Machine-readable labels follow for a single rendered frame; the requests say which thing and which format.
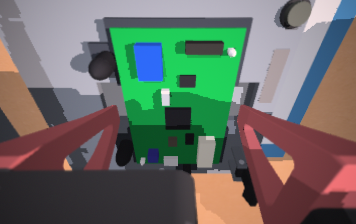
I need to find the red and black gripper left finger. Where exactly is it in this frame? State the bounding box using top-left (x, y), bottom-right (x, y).
top-left (0, 105), bottom-right (120, 171)

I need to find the green circuit board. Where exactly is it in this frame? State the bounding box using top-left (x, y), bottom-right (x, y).
top-left (110, 28), bottom-right (247, 168)

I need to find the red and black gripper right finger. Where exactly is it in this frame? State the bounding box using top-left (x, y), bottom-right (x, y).
top-left (237, 105), bottom-right (356, 224)

